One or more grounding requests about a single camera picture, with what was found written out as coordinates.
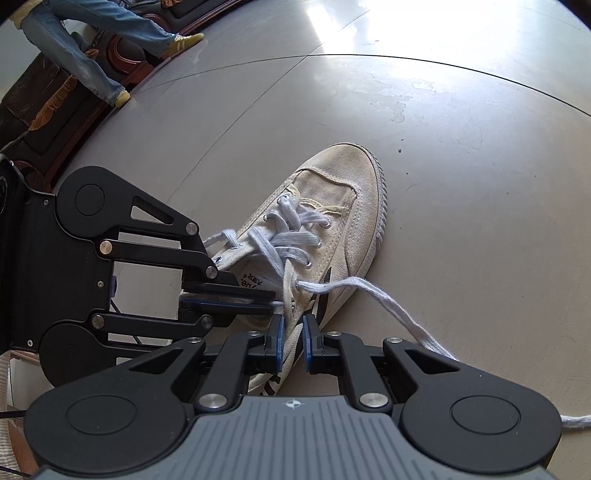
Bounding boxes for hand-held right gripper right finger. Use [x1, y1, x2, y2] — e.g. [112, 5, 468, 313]
[302, 314, 462, 411]

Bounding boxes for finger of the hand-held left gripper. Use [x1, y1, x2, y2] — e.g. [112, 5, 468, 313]
[98, 182, 242, 297]
[90, 295, 276, 367]

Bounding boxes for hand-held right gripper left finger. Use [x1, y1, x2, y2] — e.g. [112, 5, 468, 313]
[129, 314, 286, 411]

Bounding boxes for white shoelace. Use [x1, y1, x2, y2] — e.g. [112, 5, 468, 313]
[201, 194, 591, 429]

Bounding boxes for white canvas shoe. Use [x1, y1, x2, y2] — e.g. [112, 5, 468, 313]
[203, 143, 389, 398]

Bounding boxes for orange fringed cloth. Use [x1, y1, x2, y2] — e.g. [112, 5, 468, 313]
[29, 75, 78, 133]

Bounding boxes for black cable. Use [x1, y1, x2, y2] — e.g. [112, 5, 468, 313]
[0, 405, 35, 478]

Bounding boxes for dark leather sofa wooden frame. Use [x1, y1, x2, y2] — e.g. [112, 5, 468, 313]
[0, 0, 185, 185]

